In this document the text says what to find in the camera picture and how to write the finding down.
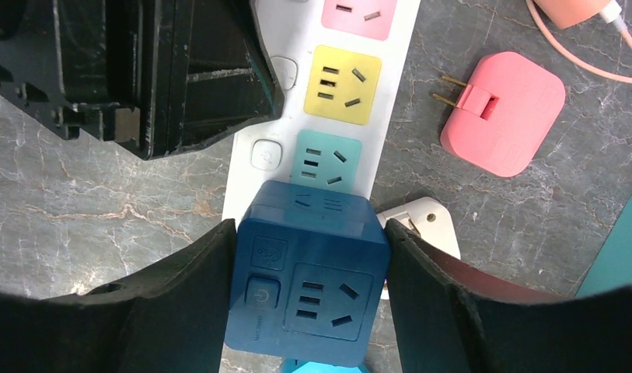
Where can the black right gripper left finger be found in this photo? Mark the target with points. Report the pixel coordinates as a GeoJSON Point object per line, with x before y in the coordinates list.
{"type": "Point", "coordinates": [168, 317]}

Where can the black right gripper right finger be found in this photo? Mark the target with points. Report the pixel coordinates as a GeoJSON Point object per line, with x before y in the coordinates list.
{"type": "Point", "coordinates": [451, 317]}

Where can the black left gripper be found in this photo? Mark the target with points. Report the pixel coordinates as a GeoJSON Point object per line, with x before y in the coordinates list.
{"type": "Point", "coordinates": [76, 66]}

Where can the white plug adapter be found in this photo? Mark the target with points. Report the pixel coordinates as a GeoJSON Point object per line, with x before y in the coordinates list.
{"type": "Point", "coordinates": [430, 220]}

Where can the white long power strip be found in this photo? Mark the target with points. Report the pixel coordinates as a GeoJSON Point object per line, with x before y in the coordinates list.
{"type": "Point", "coordinates": [339, 64]}

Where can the dark blue cube socket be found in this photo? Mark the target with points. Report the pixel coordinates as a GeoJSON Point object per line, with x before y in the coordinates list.
{"type": "Point", "coordinates": [308, 275]}

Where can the teal power strip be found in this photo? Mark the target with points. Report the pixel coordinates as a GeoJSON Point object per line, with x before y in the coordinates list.
{"type": "Point", "coordinates": [612, 268]}

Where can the pink plug adapter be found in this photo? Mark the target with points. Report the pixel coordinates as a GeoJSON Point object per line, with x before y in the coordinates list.
{"type": "Point", "coordinates": [504, 112]}

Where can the orange usb charger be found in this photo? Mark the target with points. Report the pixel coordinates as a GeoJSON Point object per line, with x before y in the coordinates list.
{"type": "Point", "coordinates": [567, 13]}

